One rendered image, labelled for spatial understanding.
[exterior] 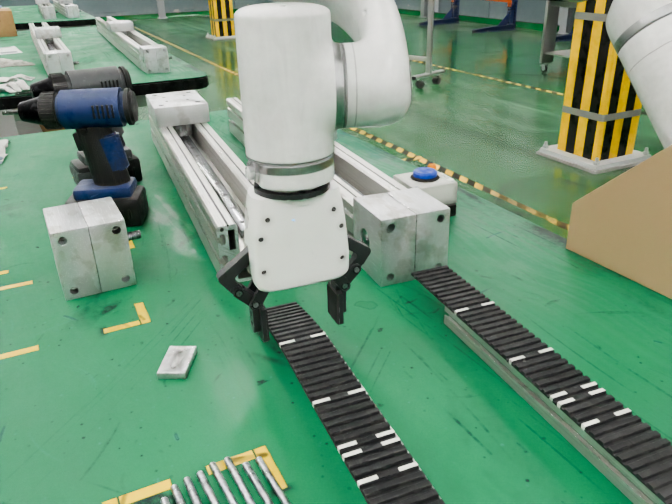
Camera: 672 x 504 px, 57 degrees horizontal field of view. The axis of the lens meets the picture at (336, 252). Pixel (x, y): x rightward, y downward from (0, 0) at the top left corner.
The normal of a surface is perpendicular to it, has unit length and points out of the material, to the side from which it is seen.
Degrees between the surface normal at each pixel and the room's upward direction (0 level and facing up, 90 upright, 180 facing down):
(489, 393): 0
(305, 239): 90
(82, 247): 90
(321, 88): 84
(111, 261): 90
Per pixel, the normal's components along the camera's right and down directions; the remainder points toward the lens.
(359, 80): 0.07, 0.14
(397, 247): 0.37, 0.39
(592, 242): -0.89, 0.22
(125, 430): -0.02, -0.90
